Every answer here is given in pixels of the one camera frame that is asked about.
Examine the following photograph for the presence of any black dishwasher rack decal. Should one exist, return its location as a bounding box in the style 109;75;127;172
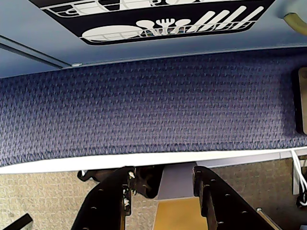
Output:
27;0;275;46

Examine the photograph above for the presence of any black framed tan panel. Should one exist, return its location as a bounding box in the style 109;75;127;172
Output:
292;68;307;134

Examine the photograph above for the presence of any blue textured floor mat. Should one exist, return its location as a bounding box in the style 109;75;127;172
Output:
0;51;307;167

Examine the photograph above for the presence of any white cable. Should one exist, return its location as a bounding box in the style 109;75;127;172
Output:
291;148;307;195

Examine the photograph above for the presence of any light blue toy kitchen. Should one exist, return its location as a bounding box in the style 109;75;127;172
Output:
0;0;307;79

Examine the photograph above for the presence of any gold dishwasher door handle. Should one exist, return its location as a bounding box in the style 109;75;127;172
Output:
282;11;307;33

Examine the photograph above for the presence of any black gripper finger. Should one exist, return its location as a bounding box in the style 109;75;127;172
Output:
71;166;137;230
192;166;285;230

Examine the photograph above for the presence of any black flat bar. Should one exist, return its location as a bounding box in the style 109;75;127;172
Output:
0;213;34;230

